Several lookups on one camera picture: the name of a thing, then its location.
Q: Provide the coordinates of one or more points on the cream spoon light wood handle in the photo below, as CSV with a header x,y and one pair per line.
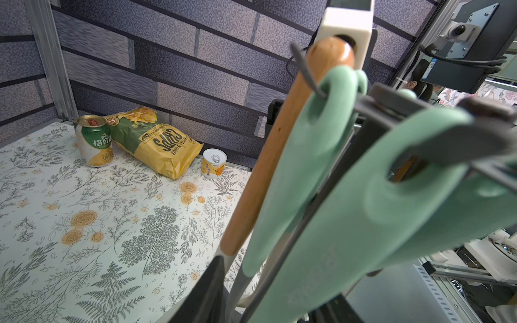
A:
x,y
321,57

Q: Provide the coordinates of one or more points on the green drink can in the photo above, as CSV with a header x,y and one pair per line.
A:
x,y
94,140

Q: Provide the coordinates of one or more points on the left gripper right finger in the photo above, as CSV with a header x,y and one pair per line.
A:
x,y
337,310

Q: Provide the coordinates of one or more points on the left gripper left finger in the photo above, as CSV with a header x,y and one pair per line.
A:
x,y
206,301

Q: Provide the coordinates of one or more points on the grey utensil rack stand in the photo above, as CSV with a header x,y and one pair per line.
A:
x,y
379,110

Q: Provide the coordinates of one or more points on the cream ladle mint handle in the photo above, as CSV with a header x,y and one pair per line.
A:
x,y
476,208

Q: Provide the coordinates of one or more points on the small yellow tin can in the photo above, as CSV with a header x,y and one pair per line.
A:
x,y
214,163

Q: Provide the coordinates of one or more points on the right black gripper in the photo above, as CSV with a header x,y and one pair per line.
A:
x,y
272,114

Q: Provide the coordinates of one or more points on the yellow green chips bag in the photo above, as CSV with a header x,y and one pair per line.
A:
x,y
164,148

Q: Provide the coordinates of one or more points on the cream turner mint handle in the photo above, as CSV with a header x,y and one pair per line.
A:
x,y
362,221

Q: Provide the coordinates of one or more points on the monitor with webcam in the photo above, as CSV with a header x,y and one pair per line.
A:
x,y
471,46

